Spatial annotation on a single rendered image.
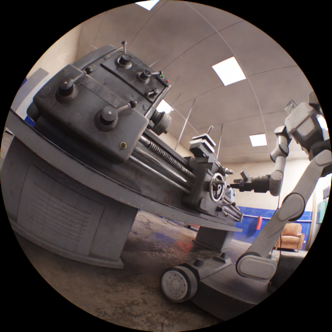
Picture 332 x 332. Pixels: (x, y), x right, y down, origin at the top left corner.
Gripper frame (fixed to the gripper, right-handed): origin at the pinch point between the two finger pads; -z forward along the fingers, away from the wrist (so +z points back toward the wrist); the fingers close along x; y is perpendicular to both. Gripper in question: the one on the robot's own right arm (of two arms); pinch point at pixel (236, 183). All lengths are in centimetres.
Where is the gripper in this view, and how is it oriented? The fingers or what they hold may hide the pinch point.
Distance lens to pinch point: 70.3
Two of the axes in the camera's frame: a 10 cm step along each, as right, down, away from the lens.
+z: 6.2, -0.3, -7.9
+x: -7.5, 2.9, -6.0
